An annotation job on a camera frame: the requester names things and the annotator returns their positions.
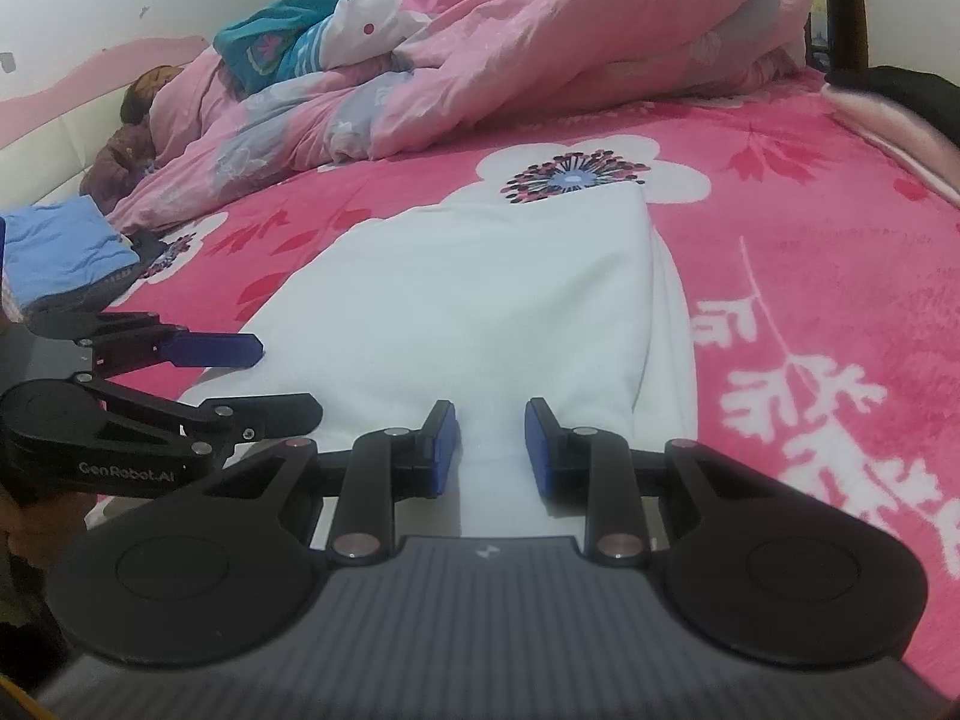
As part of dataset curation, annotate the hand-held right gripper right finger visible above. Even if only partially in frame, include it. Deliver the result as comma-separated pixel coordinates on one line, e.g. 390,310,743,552
523,396,760,566

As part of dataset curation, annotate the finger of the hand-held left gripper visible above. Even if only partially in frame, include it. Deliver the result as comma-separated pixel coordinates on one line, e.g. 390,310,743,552
75,311,266,385
75,373,325,460

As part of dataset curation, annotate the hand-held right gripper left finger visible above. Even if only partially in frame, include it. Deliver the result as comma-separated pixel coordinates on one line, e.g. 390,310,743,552
199,399,461,565

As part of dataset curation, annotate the white shirt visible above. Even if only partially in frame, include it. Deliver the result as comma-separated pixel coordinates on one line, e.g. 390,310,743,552
178,190,692,542

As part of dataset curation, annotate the person's left hand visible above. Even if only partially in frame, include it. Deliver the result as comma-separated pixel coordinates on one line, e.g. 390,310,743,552
0,496,97,565

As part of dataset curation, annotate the dark folded garment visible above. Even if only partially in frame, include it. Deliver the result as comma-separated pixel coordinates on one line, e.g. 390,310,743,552
22,228,171,317

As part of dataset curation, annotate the blue folded garment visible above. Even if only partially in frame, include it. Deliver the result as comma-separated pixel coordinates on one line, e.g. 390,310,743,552
0,195,141,314

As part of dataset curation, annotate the pink and cream headboard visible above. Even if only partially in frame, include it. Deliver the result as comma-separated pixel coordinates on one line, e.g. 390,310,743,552
0,33,220,212

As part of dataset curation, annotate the teal patterned blanket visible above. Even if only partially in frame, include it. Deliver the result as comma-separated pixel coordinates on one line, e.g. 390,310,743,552
213,0,370,100

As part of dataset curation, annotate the pink floral bed sheet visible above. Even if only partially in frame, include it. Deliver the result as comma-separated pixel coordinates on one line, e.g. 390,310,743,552
85,63,960,685

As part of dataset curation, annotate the pink floral duvet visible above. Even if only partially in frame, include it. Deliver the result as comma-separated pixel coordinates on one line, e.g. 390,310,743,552
109,0,816,235

